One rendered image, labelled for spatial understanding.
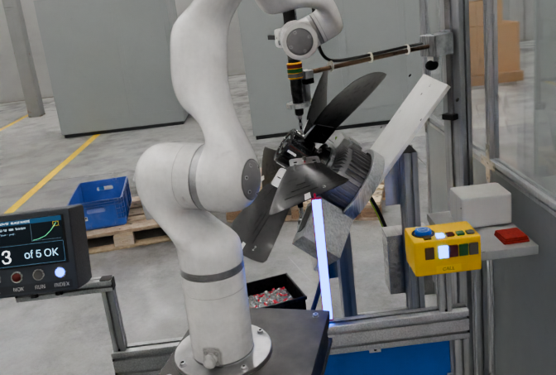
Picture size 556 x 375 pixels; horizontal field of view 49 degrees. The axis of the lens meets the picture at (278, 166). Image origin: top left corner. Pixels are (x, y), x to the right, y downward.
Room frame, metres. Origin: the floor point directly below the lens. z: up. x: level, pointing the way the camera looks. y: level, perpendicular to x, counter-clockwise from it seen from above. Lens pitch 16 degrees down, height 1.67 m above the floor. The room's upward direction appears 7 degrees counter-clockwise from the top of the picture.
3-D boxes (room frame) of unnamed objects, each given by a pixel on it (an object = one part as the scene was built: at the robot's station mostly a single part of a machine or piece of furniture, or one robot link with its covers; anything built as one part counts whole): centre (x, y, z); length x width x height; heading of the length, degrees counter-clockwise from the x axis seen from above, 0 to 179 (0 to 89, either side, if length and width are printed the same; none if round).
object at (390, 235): (1.95, -0.41, 0.73); 0.15 x 0.09 x 0.22; 90
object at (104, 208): (4.55, 1.41, 0.25); 0.60 x 0.41 x 0.22; 7
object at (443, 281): (1.37, -0.38, 0.92); 0.03 x 0.03 x 0.12; 0
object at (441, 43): (2.09, -0.59, 1.44); 0.10 x 0.07 x 0.09; 125
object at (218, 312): (1.05, 0.15, 1.10); 0.19 x 0.19 x 0.18
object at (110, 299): (1.36, 0.45, 0.96); 0.03 x 0.03 x 0.20; 0
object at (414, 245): (1.37, -0.38, 1.02); 0.16 x 0.10 x 0.11; 90
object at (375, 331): (1.37, 0.02, 0.82); 0.90 x 0.04 x 0.08; 90
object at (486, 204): (1.92, -0.66, 0.92); 0.17 x 0.16 x 0.11; 90
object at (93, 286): (1.36, 0.55, 1.04); 0.24 x 0.03 x 0.03; 90
